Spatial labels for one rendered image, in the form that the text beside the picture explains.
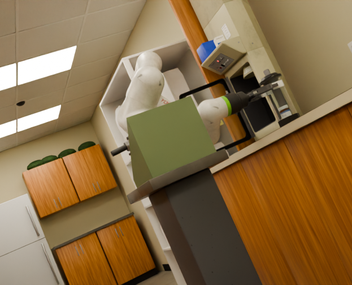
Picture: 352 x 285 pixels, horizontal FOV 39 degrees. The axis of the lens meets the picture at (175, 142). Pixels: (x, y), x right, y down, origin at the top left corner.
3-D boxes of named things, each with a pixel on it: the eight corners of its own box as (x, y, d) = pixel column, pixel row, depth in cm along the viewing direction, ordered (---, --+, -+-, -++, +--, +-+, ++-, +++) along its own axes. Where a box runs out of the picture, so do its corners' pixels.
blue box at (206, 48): (216, 59, 294) (210, 46, 295) (222, 52, 285) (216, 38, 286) (202, 64, 290) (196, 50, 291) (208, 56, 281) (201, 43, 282)
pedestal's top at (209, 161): (153, 190, 167) (148, 180, 168) (130, 204, 196) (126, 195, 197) (229, 158, 180) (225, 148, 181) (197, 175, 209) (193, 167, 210)
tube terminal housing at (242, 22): (290, 131, 298) (237, 20, 307) (321, 115, 268) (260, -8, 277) (257, 145, 289) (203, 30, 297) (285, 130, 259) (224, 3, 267)
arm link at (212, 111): (205, 113, 204) (192, 99, 211) (204, 135, 213) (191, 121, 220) (233, 103, 209) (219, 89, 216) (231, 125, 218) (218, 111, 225)
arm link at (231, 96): (226, 120, 220) (234, 113, 211) (216, 96, 221) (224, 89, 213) (238, 115, 222) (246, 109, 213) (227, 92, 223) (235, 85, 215)
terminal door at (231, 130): (252, 138, 287) (224, 77, 292) (206, 158, 280) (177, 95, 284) (252, 138, 288) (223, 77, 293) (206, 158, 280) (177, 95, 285)
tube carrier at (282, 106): (293, 120, 230) (273, 79, 233) (305, 113, 220) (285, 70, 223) (274, 128, 227) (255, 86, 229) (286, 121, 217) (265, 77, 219)
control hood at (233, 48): (224, 74, 294) (216, 59, 295) (247, 51, 264) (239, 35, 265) (207, 80, 290) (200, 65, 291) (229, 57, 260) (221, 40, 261)
